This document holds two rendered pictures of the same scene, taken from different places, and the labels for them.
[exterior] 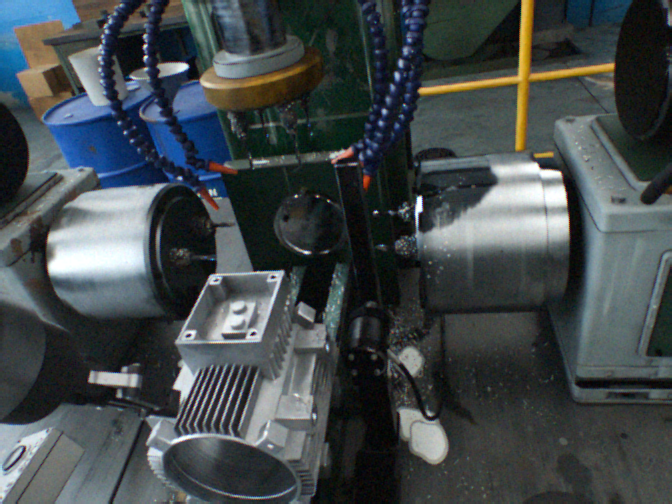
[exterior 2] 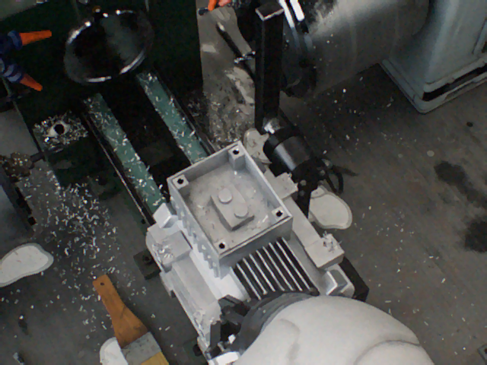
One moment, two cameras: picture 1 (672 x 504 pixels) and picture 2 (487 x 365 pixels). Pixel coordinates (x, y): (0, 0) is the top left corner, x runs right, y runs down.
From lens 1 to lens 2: 66 cm
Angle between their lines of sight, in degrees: 39
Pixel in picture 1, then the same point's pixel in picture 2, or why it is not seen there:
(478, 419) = (356, 169)
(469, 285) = (352, 63)
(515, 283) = (389, 44)
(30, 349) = not seen: hidden behind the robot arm
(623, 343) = (463, 51)
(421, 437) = (322, 211)
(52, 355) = not seen: hidden behind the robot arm
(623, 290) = (472, 11)
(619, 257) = not seen: outside the picture
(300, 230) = (95, 58)
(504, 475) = (405, 205)
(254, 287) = (209, 168)
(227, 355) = (260, 242)
